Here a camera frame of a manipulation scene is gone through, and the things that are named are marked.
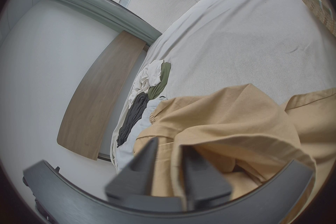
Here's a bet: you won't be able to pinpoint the green garment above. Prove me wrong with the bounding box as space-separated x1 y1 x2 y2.
148 61 172 100

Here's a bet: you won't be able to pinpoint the black garment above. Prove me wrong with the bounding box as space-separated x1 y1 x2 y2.
116 92 149 148

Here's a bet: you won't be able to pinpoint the tan shorts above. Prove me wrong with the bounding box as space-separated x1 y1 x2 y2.
132 83 336 224

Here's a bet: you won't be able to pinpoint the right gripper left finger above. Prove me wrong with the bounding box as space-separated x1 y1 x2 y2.
105 136 159 199

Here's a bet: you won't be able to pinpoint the pale grey garment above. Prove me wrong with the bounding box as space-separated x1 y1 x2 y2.
115 97 168 173

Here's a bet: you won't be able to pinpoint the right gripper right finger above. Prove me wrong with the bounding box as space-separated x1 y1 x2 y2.
181 145 232 205

